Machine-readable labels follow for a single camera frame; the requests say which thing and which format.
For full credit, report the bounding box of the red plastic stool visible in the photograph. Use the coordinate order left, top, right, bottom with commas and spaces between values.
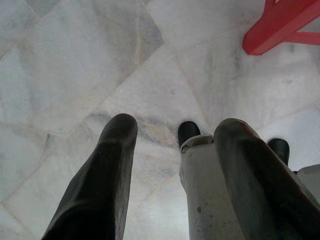
242, 0, 320, 56

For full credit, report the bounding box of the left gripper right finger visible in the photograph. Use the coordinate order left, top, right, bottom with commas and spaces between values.
213, 117, 320, 240

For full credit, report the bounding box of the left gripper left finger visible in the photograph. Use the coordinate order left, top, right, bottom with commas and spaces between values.
40, 113, 139, 240

